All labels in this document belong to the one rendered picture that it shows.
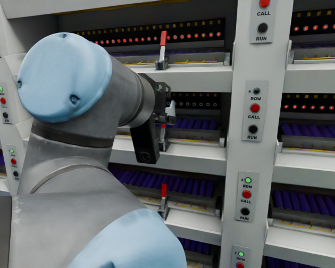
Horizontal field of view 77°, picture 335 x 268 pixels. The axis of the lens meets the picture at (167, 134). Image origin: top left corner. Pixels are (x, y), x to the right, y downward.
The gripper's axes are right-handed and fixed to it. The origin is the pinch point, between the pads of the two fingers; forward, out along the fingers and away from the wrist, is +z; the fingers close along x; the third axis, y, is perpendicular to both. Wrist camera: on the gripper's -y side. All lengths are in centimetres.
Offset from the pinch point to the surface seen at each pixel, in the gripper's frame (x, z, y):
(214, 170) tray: -13.4, -1.8, -10.5
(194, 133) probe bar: -7.3, 2.3, -2.2
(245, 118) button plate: -19.3, -5.9, 1.4
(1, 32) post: 46, -11, 22
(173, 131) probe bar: -1.6, 2.1, -2.1
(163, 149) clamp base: -1.0, -3.2, -6.6
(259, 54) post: -20.7, -8.7, 13.6
